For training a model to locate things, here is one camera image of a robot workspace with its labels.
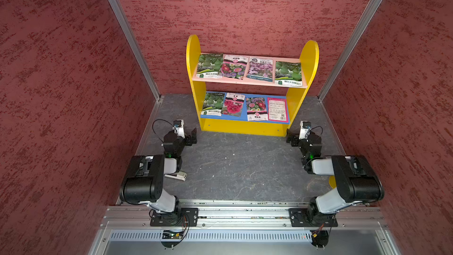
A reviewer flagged large green gourd seed bag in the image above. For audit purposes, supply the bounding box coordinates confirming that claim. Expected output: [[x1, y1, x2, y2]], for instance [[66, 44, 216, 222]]
[[274, 61, 303, 87]]

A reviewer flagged corner aluminium post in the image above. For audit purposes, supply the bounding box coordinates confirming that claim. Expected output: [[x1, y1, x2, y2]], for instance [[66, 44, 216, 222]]
[[108, 0, 161, 102], [318, 0, 383, 103]]

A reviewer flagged left corner aluminium post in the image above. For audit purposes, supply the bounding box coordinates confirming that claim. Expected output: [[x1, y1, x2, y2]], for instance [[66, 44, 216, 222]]
[[108, 0, 161, 102]]

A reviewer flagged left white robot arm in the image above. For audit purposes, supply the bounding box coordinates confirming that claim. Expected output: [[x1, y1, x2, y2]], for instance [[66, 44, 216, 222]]
[[119, 128, 197, 219]]

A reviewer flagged yellow wooden shelf unit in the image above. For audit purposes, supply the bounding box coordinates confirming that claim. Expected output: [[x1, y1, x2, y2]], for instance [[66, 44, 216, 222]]
[[186, 34, 320, 137]]

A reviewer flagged mixed flower seed bag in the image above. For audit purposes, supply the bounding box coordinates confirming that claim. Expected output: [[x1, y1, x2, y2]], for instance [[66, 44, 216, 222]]
[[246, 97, 268, 121]]

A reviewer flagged red dahlia seed bag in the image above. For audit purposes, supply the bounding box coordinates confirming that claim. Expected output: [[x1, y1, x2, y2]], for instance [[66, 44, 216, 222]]
[[221, 93, 245, 118]]

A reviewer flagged pink back-side seed bag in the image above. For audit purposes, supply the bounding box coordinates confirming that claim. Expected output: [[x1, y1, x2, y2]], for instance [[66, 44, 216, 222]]
[[267, 98, 289, 122]]

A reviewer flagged pink zinnia seed bag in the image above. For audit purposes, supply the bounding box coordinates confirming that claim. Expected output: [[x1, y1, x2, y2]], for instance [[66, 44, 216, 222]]
[[219, 54, 249, 80]]

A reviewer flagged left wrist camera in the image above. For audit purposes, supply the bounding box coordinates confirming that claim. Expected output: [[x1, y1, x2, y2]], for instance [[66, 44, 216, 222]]
[[173, 120, 185, 139]]

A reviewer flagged right corner aluminium post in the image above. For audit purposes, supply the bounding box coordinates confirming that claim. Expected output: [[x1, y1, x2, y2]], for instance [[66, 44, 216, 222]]
[[318, 0, 383, 103]]

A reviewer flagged purple flower seed bag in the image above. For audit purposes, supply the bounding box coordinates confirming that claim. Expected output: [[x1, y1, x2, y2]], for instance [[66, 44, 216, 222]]
[[246, 57, 274, 82]]

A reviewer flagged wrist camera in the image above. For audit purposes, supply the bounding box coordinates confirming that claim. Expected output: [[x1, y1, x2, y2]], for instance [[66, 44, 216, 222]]
[[298, 121, 312, 139], [173, 120, 185, 139]]

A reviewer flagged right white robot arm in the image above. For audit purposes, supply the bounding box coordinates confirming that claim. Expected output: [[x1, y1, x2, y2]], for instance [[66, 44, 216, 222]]
[[286, 129, 385, 221]]

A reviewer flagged yellow pencil cup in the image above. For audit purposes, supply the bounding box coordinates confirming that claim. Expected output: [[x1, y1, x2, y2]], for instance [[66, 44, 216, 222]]
[[329, 175, 337, 189]]

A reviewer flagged green gourd bag lower shelf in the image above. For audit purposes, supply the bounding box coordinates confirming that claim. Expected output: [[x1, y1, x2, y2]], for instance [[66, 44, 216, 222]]
[[201, 92, 225, 116]]

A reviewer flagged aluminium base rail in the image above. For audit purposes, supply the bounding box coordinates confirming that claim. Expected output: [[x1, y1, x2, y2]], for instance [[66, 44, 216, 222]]
[[100, 200, 389, 230]]

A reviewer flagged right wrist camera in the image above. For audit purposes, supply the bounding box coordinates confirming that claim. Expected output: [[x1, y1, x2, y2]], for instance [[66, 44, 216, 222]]
[[298, 121, 312, 139]]

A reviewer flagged silver stapler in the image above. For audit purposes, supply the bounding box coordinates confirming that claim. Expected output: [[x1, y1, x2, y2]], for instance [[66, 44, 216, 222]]
[[165, 171, 187, 181]]

